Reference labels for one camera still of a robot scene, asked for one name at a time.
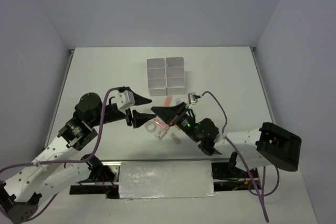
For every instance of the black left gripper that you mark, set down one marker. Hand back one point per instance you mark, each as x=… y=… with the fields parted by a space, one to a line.
x=139 y=119

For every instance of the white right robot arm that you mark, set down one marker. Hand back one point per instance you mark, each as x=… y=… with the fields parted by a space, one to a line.
x=268 y=145

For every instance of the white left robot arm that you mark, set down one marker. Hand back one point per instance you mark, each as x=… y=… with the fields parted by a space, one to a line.
x=70 y=157

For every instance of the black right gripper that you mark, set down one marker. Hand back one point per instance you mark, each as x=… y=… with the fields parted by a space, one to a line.
x=171 y=115

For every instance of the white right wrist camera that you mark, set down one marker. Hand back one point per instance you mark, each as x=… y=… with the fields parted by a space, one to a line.
x=193 y=98

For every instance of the white right divided container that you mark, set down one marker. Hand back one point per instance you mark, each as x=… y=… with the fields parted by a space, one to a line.
x=175 y=76

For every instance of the white left divided container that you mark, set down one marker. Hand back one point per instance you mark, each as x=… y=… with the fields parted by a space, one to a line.
x=156 y=76

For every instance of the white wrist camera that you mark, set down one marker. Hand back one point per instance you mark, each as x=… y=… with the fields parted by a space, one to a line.
x=124 y=100
x=193 y=98

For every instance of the clear tape roll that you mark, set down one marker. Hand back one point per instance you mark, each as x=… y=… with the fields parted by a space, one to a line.
x=150 y=126

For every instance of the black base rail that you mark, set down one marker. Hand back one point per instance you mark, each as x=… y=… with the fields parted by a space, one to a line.
x=226 y=177

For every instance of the pink yellow highlighter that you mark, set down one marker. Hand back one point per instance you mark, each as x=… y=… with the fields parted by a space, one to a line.
x=167 y=101

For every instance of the white red staple box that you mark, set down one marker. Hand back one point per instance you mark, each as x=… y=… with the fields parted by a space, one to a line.
x=160 y=133

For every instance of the white divided container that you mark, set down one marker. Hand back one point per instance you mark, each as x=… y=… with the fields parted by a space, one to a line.
x=175 y=76
x=156 y=76

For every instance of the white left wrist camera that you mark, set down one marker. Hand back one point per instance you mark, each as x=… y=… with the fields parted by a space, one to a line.
x=124 y=100

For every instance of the silver foil cover plate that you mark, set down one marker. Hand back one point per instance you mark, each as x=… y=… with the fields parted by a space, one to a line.
x=171 y=179

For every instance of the white eraser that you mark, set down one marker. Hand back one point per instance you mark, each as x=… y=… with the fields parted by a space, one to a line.
x=175 y=138

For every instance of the pink utility knife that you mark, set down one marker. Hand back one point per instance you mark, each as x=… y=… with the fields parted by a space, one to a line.
x=161 y=124

